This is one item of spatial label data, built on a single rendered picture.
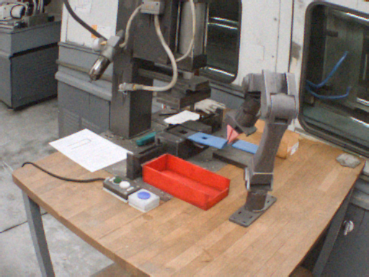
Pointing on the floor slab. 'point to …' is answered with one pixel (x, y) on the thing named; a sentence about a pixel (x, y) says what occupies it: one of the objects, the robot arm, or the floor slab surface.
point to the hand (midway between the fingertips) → (229, 141)
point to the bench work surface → (197, 219)
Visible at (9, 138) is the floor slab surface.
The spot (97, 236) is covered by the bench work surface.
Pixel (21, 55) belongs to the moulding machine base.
